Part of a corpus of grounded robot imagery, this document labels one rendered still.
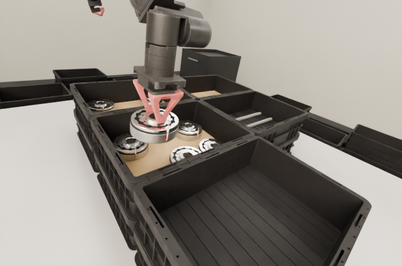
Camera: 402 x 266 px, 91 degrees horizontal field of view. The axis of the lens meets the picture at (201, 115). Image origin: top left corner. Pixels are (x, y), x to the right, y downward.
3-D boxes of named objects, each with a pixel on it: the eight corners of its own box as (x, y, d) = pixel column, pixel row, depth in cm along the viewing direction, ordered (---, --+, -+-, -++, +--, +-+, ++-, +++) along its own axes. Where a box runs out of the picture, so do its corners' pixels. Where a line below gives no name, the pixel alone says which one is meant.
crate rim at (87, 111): (89, 123, 57) (88, 116, 56) (69, 89, 76) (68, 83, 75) (196, 104, 82) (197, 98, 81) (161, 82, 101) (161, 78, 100)
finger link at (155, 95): (163, 110, 46) (167, 72, 42) (179, 125, 42) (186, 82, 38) (135, 115, 42) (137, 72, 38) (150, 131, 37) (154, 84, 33)
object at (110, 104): (88, 112, 73) (88, 110, 72) (84, 101, 80) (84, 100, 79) (116, 108, 78) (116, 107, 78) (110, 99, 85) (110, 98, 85)
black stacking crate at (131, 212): (131, 226, 41) (130, 186, 36) (93, 150, 61) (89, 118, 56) (247, 164, 66) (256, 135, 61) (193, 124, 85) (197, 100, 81)
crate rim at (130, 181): (130, 194, 37) (130, 185, 36) (89, 123, 57) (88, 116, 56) (255, 140, 62) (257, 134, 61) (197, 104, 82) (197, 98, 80)
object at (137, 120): (142, 137, 37) (142, 134, 36) (124, 113, 43) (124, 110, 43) (186, 127, 43) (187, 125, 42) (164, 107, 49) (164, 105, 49)
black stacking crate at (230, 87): (193, 124, 86) (197, 100, 81) (160, 99, 105) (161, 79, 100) (249, 110, 111) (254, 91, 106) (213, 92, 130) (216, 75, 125)
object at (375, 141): (385, 186, 175) (416, 144, 156) (382, 203, 155) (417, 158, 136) (336, 162, 200) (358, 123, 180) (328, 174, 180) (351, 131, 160)
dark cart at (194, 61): (195, 130, 245) (207, 56, 206) (174, 115, 272) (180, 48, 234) (227, 119, 286) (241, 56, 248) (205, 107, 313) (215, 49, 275)
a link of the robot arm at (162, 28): (141, 3, 33) (159, 5, 30) (174, 10, 38) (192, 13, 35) (139, 45, 36) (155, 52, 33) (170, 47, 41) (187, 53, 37)
